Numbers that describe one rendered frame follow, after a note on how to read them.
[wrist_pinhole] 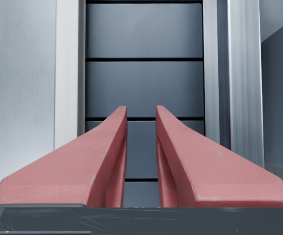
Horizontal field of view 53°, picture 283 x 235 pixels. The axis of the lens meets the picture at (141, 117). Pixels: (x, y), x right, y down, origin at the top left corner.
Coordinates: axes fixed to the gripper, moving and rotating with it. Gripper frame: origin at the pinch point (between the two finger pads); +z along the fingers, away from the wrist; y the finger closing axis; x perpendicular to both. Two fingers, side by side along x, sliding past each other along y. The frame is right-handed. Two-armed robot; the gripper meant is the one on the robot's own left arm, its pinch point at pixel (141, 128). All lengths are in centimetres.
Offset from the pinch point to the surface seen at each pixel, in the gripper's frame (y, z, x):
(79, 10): 3.3, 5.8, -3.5
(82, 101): 3.3, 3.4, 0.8
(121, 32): 1.3, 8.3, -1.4
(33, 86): 8.8, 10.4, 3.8
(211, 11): -4.6, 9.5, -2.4
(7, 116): 10.8, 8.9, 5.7
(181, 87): -2.6, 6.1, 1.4
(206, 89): -4.2, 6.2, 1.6
